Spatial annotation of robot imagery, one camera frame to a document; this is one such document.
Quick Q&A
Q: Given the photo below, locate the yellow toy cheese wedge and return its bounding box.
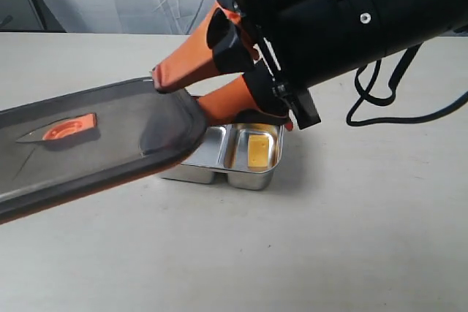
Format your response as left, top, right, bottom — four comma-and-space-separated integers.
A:
247, 134, 271, 169

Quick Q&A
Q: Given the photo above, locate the dark transparent box lid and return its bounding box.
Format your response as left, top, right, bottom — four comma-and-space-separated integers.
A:
1, 77, 208, 223

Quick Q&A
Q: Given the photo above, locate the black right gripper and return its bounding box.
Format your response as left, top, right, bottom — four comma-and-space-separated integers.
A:
219, 0, 467, 129

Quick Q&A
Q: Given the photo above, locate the stainless steel lunch box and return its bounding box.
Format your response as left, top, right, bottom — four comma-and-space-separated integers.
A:
159, 123, 284, 191

